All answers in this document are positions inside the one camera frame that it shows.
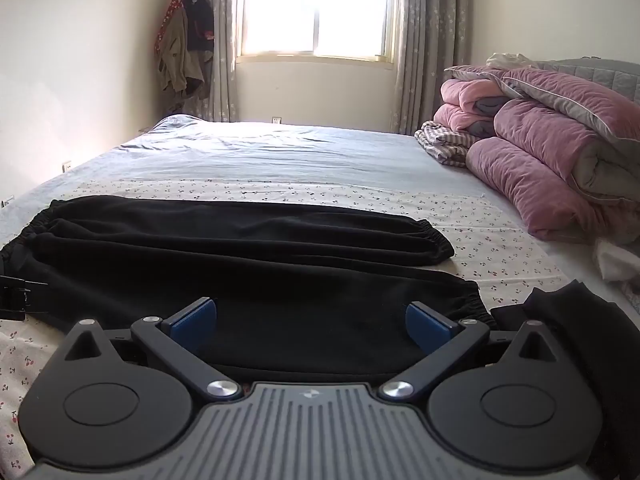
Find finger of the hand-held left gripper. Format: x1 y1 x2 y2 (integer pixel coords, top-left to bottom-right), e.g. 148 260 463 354
0 275 49 321

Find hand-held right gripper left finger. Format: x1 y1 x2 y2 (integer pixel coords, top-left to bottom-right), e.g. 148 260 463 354
62 297 241 402

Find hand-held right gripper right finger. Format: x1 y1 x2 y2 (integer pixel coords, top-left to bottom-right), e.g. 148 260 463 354
377 301 558 403

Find black pants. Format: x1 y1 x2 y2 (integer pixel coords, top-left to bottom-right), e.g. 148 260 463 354
0 197 495 382

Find cherry print bed sheet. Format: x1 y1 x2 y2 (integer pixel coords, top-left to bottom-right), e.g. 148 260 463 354
0 177 621 476

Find dark cloth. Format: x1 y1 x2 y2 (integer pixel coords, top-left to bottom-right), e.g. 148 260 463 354
490 282 640 466

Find striped folded cloth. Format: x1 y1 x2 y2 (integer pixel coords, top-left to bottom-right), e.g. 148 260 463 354
414 120 482 166

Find blue-grey bed sheet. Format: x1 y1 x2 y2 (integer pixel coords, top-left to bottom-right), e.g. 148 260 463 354
0 115 640 321

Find white cloth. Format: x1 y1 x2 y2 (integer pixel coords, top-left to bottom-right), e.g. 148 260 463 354
486 52 540 72
592 237 640 286

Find mauve pink folded quilt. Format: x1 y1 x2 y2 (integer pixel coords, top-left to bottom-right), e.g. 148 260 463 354
465 67 640 245

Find light pink folded blanket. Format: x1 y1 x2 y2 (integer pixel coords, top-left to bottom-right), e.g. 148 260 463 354
432 65 507 140

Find grey patterned curtain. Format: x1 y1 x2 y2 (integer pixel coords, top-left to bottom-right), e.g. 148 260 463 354
390 0 474 136
192 0 247 124

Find red patterned hanging garment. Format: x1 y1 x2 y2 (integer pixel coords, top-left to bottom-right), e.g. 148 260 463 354
154 0 185 54

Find dark hanging jacket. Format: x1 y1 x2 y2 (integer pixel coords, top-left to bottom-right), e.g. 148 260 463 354
181 0 216 54

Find grey quilted headboard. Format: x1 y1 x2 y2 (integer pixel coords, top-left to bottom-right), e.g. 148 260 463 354
537 57 640 97

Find window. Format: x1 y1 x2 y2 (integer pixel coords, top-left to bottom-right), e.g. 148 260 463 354
235 0 397 63

